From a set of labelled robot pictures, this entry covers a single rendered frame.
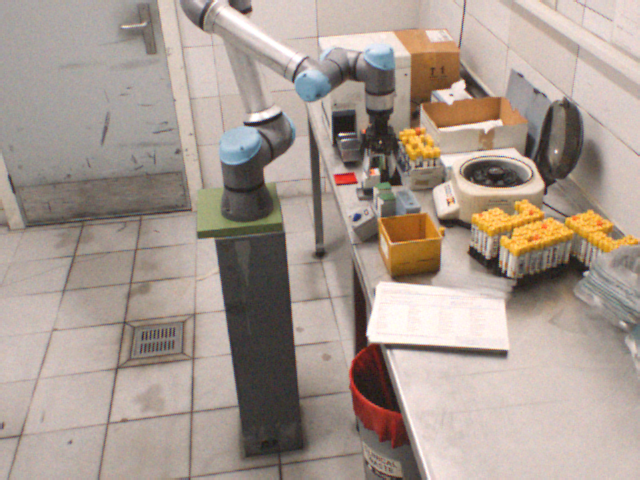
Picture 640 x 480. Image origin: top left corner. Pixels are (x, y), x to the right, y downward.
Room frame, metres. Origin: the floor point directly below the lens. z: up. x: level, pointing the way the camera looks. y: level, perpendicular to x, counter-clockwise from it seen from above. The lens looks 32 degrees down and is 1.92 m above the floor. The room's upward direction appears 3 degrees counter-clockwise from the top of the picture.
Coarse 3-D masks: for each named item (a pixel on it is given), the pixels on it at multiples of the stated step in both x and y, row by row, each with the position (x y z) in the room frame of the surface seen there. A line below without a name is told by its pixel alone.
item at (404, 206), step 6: (396, 192) 1.77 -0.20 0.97; (402, 192) 1.77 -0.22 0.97; (396, 198) 1.77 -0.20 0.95; (402, 198) 1.73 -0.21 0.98; (414, 198) 1.73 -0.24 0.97; (396, 204) 1.77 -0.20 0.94; (402, 204) 1.71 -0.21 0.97; (408, 204) 1.70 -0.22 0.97; (414, 204) 1.70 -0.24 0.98; (396, 210) 1.77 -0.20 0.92; (402, 210) 1.71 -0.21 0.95; (408, 210) 1.68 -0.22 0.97; (414, 210) 1.68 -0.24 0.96
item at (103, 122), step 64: (0, 0) 3.42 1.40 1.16; (64, 0) 3.45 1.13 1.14; (128, 0) 3.48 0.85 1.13; (0, 64) 3.41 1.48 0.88; (64, 64) 3.44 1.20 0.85; (128, 64) 3.47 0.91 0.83; (0, 128) 3.40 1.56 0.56; (64, 128) 3.43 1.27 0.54; (128, 128) 3.47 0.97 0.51; (192, 128) 3.50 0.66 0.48; (0, 192) 3.39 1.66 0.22; (64, 192) 3.42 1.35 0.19; (128, 192) 3.46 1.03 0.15; (192, 192) 3.49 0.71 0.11
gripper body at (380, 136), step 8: (368, 112) 1.74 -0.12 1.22; (376, 112) 1.72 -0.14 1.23; (384, 112) 1.73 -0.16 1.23; (392, 112) 1.74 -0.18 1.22; (376, 120) 1.71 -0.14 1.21; (384, 120) 1.71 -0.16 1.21; (368, 128) 1.77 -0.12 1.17; (376, 128) 1.73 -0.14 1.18; (384, 128) 1.73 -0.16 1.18; (392, 128) 1.76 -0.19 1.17; (368, 136) 1.72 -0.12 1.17; (376, 136) 1.71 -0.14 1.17; (384, 136) 1.71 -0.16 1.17; (392, 136) 1.71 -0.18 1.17; (368, 144) 1.77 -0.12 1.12; (376, 144) 1.72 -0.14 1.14; (384, 144) 1.71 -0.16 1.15; (392, 144) 1.73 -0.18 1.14; (376, 152) 1.73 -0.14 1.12; (384, 152) 1.71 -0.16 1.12; (392, 152) 1.72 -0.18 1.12
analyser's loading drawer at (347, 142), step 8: (336, 136) 2.31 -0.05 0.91; (344, 136) 2.25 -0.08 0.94; (352, 136) 2.25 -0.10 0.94; (344, 144) 2.20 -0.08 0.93; (352, 144) 2.21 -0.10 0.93; (344, 152) 2.15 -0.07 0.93; (352, 152) 2.15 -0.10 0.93; (344, 160) 2.15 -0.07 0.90; (352, 160) 2.15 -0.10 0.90; (360, 160) 2.15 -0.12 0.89
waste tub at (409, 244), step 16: (384, 224) 1.63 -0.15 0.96; (400, 224) 1.64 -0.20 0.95; (416, 224) 1.64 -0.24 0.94; (432, 224) 1.59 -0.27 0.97; (384, 240) 1.57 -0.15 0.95; (400, 240) 1.64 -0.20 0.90; (416, 240) 1.51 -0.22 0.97; (432, 240) 1.52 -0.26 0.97; (384, 256) 1.57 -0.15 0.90; (400, 256) 1.51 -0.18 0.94; (416, 256) 1.51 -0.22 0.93; (432, 256) 1.52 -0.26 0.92; (400, 272) 1.51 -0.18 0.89; (416, 272) 1.51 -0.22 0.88
